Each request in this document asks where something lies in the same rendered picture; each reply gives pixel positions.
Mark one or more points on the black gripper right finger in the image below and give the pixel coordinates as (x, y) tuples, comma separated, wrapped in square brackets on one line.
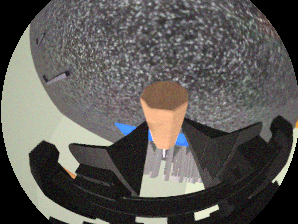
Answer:
[(212, 149)]

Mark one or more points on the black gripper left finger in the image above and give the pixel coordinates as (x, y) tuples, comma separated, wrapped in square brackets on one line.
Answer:
[(126, 157)]

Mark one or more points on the blue flat strip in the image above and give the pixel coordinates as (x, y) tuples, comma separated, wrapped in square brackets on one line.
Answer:
[(126, 129)]

